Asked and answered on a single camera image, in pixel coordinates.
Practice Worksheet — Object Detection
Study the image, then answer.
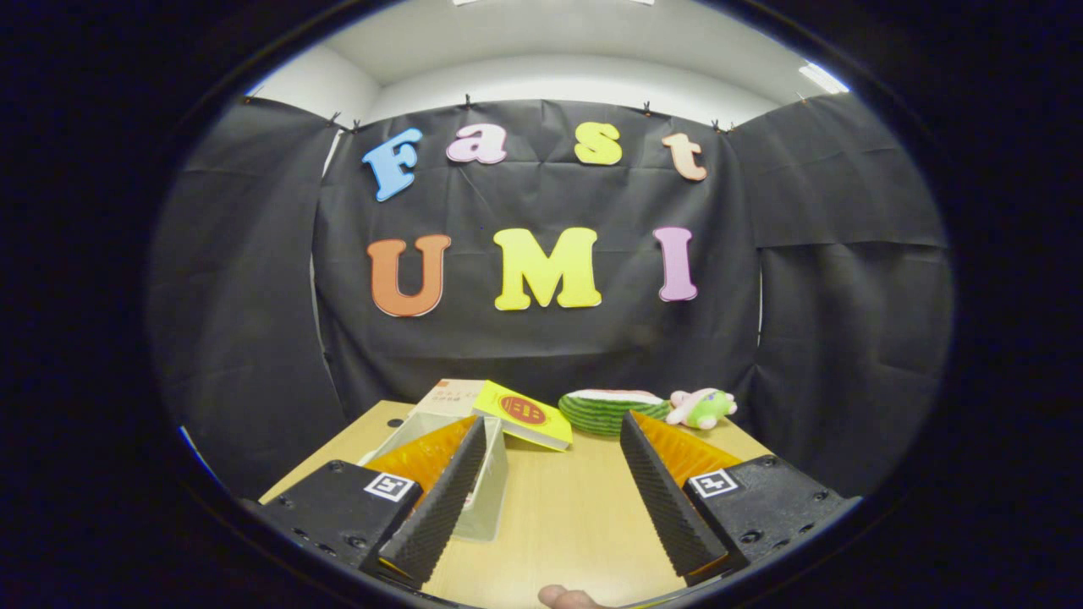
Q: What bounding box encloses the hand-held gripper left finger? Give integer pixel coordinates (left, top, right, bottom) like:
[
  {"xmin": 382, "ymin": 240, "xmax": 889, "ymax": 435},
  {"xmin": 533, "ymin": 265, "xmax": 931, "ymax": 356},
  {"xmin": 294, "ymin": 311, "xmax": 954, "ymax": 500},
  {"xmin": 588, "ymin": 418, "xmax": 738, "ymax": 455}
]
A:
[{"xmin": 244, "ymin": 414, "xmax": 488, "ymax": 589}]

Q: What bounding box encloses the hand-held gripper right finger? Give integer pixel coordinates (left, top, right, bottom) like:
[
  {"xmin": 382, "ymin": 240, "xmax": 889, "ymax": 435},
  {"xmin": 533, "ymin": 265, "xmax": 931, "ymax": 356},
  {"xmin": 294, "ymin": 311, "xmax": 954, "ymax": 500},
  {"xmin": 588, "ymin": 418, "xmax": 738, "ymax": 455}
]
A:
[{"xmin": 619, "ymin": 410, "xmax": 862, "ymax": 587}]

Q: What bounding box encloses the translucent plastic storage box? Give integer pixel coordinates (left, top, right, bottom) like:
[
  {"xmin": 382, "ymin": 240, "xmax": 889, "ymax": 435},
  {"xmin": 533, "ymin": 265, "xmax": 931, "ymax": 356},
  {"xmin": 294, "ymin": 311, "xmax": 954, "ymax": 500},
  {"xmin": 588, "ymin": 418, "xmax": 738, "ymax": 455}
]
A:
[{"xmin": 360, "ymin": 412, "xmax": 510, "ymax": 542}]

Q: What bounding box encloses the pink and green plush toy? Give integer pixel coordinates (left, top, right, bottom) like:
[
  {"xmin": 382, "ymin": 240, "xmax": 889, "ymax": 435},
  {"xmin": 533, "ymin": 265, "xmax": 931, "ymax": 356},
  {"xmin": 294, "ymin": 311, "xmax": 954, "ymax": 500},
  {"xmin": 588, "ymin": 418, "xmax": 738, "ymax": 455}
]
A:
[{"xmin": 666, "ymin": 387, "xmax": 739, "ymax": 431}]

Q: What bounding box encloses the beige paperback book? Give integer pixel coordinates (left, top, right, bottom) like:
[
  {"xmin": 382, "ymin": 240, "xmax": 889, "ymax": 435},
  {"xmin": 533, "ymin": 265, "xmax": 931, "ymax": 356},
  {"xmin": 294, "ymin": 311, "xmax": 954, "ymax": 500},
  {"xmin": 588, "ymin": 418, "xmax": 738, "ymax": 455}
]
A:
[{"xmin": 412, "ymin": 378, "xmax": 487, "ymax": 420}]

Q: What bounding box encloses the watermelon slice plush toy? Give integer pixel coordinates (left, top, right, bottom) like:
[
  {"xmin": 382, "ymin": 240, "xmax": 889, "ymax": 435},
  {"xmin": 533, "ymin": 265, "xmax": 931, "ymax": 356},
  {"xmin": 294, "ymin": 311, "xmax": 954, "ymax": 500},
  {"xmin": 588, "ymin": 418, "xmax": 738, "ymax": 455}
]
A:
[{"xmin": 558, "ymin": 389, "xmax": 671, "ymax": 437}]

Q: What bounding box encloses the yellow book with red circle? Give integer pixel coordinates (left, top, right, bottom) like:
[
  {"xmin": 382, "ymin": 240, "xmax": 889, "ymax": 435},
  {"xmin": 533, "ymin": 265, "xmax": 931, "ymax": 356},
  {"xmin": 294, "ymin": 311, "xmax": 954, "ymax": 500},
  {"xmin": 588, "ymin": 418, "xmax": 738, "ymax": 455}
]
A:
[{"xmin": 472, "ymin": 381, "xmax": 574, "ymax": 452}]

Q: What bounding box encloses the small ceiling light panel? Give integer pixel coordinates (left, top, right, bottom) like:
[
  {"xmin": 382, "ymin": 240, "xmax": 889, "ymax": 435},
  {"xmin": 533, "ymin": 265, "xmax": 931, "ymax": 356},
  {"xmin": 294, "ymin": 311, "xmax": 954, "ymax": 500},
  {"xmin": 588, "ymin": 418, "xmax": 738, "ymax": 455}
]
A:
[{"xmin": 800, "ymin": 62, "xmax": 849, "ymax": 94}]

